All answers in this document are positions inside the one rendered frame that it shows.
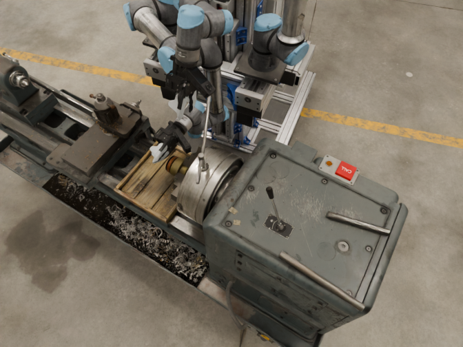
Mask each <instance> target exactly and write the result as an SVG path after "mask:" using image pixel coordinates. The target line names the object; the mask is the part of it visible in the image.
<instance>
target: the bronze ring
mask: <svg viewBox="0 0 463 347"><path fill-rule="evenodd" d="M183 162H184V159H183V158H181V157H178V156H172V157H171V158H170V159H169V160H168V161H167V164H166V166H165V170H166V171H167V172H169V173H170V174H171V175H173V176H175V175H176V174H177V173H178V172H179V173H181V174H183V175H185V174H186V173H187V170H188V169H189V167H186V166H185V165H183Z"/></svg>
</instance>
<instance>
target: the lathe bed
mask: <svg viewBox="0 0 463 347"><path fill-rule="evenodd" d="M29 77H30V80H31V81H32V82H33V83H36V84H37V85H39V86H41V87H43V88H45V89H46V90H47V91H48V92H50V93H51V92H52V93H53V94H54V95H55V96H56V98H57V100H58V101H59V103H57V104H56V105H55V106H54V107H53V108H54V111H53V112H52V113H51V114H49V115H48V116H47V117H46V118H44V119H43V120H42V121H41V122H40V123H38V122H36V123H35V127H32V126H30V125H29V124H27V123H25V122H23V121H22V120H20V119H18V118H17V117H15V116H13V115H12V114H10V113H8V112H7V111H5V110H3V109H1V108H0V130H1V131H3V132H5V133H6V134H8V135H10V136H11V137H13V138H15V139H16V140H18V141H19V142H21V143H23V144H24V145H26V146H28V147H29V148H31V149H33V150H34V151H36V152H37V153H39V154H41V155H42V156H44V157H46V158H47V157H48V156H49V155H50V154H51V153H52V152H53V150H54V149H55V147H57V146H58V145H59V144H61V143H66V144H68V145H69V146H72V145H73V144H74V143H75V142H76V141H77V140H78V139H79V138H80V137H81V136H82V135H83V134H84V133H85V132H86V131H87V130H88V129H89V128H91V126H93V124H95V122H96V121H95V120H94V118H93V117H92V113H93V112H94V111H93V109H92V108H91V107H89V106H87V105H85V104H83V103H82V102H80V101H78V100H76V99H74V98H72V97H71V96H68V95H67V94H64V93H63V92H61V91H59V90H57V89H55V88H54V87H52V86H50V85H48V84H46V83H44V82H43V81H40V80H39V79H37V78H35V77H33V76H31V75H29ZM73 110H74V111H73ZM67 111H68V112H67ZM76 115H77V116H76ZM91 117H92V118H91ZM88 118H89V119H88ZM84 123H85V124H84ZM61 125H62V126H61ZM60 128H62V129H60ZM37 134H38V135H37ZM79 134H81V135H79ZM39 136H40V138H39ZM77 136H79V138H78V137H77ZM50 138H51V139H50ZM64 138H65V139H64ZM38 140H39V141H38ZM47 141H48V142H47ZM58 142H60V143H58ZM154 143H155V142H154V141H153V140H150V139H149V138H147V137H144V138H141V137H140V140H139V144H137V143H134V144H133V145H132V146H131V147H130V148H129V149H128V150H127V151H126V152H125V153H124V154H123V156H122V157H121V158H120V159H119V160H118V162H116V163H117V164H116V165H115V164H114V166H113V167H112V168H111V169H110V170H109V171H108V172H107V174H106V175H105V176H104V177H103V178H102V179H101V180H100V181H98V182H97V184H96V185H95V186H94V188H96V189H98V190H99V191H101V192H103V193H104V194H106V195H107V196H109V197H111V198H112V199H114V200H116V201H117V202H119V203H121V204H122V205H124V206H125V207H127V208H128V209H130V210H132V211H133V212H135V213H137V214H139V215H140V216H142V217H143V218H145V219H146V220H148V221H150V222H151V223H153V224H155V225H156V226H158V227H160V228H161V229H163V230H164V231H166V232H168V233H169V234H171V235H173V236H174V237H175V238H178V239H179V240H181V241H182V242H184V243H186V244H187V245H189V246H191V247H192V248H194V249H196V250H197V251H199V252H200V253H202V254H203V255H205V256H206V253H207V252H206V246H205V239H204V233H203V226H202V225H201V224H199V223H197V222H195V221H194V220H192V219H191V218H188V217H187V216H184V215H183V214H182V213H180V212H179V211H177V212H176V213H175V215H174V216H173V218H172V219H171V220H170V221H169V222H168V224H165V223H164V222H162V221H161V220H159V219H158V218H156V217H154V216H153V215H151V214H150V213H147V212H146V211H144V210H142V209H140V208H139V207H137V206H136V205H134V204H133V203H131V202H129V201H128V200H126V199H125V198H122V197H121V196H119V195H118V194H116V193H115V191H114V189H115V188H116V186H117V185H118V184H119V183H120V182H121V181H122V179H124V177H126V175H128V172H130V171H131V170H132V169H131V168H132V167H135V166H136V164H137V163H138V162H139V161H140V159H141V158H142V157H143V156H144V155H145V154H146V153H147V152H148V150H149V149H150V147H151V146H153V144H154ZM140 146H142V147H140ZM134 149H135V150H134ZM137 149H138V150H137ZM143 150H144V151H143ZM127 156H128V157H127ZM129 158H130V159H129ZM133 159H134V160H133ZM128 163H129V164H128ZM121 165H122V166H121ZM124 165H126V167H125V166H124ZM119 168H120V169H119ZM113 174H114V175H113ZM111 175H112V177H111ZM107 177H108V178H107ZM105 178H107V179H105ZM113 186H114V187H113ZM183 217H185V218H183ZM178 219H179V220H178ZM177 220H178V221H177ZM179 223H180V224H179ZM175 224H176V225H175Z"/></svg>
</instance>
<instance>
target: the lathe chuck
mask: <svg viewBox="0 0 463 347"><path fill-rule="evenodd" d="M212 146H214V147H217V149H212V148H211V147H210V146H208V147H207V148H205V153H204V155H205V162H206V163H207V165H208V168H207V169H206V170H204V171H202V170H201V174H200V182H199V184H196V178H197V173H198V166H199V159H198V156H197V157H196V159H195V160H194V162H193V163H192V164H191V166H190V168H189V169H188V170H187V173H186V174H185V177H184V178H183V181H182V183H181V186H180V188H179V190H178V195H177V199H176V202H177V203H180V204H181V205H182V206H183V210H181V209H180V208H179V207H177V209H178V211H179V212H180V213H182V214H183V215H186V216H187V217H188V218H191V219H192V220H194V221H195V222H196V208H197V206H198V202H199V200H200V197H201V194H202V192H203V190H204V188H205V186H206V184H207V182H208V181H209V179H210V178H211V176H212V174H213V173H214V172H215V170H216V168H217V167H218V166H219V164H221V162H222V161H224V159H226V157H228V156H230V155H232V154H233V153H231V152H230V151H227V150H226V149H224V148H222V147H220V146H218V145H212Z"/></svg>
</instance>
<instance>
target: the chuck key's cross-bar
mask: <svg viewBox="0 0 463 347"><path fill-rule="evenodd" d="M210 100H211V96H209V97H208V98H207V108H206V114H205V126H204V132H203V143H202V149H201V153H205V143H206V137H207V125H208V118H209V107H210ZM202 165H203V160H200V161H199V166H198V173H197V178H196V184H199V182H200V174H201V169H202Z"/></svg>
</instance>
